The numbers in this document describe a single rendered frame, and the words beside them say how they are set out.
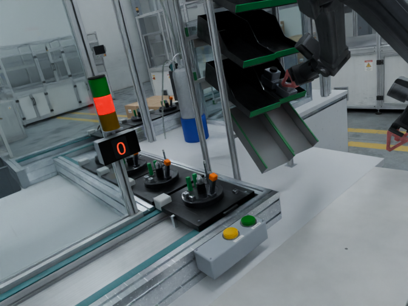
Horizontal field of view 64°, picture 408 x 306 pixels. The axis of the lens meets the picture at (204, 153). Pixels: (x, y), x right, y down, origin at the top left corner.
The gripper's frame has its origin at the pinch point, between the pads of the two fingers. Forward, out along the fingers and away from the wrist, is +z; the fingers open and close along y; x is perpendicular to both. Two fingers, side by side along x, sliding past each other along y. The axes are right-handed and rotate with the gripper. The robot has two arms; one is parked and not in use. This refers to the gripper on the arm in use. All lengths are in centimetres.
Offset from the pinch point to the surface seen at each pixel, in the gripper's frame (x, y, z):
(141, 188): 14, 54, 36
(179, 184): 18, 43, 27
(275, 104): 5.9, 11.3, -1.8
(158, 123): -23, 1, 127
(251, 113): 5.6, 21.4, -1.4
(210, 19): -26.5, 23.5, -4.2
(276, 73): -5.1, -0.2, 3.7
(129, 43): -69, 11, 94
